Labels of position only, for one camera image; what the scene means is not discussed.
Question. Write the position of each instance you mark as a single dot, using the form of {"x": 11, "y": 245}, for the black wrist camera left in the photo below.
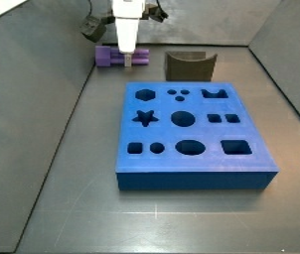
{"x": 93, "y": 27}

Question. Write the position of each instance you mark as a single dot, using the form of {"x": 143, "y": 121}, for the purple three prong object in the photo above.
{"x": 109, "y": 56}

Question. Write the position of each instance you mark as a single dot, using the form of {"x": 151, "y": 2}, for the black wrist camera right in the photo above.
{"x": 154, "y": 12}

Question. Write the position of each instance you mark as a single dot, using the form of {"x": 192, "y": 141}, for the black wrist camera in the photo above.
{"x": 93, "y": 27}
{"x": 154, "y": 12}

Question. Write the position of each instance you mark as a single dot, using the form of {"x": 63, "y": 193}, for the blue foam shape board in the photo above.
{"x": 188, "y": 139}

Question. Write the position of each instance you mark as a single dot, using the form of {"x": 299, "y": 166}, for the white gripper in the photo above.
{"x": 127, "y": 13}

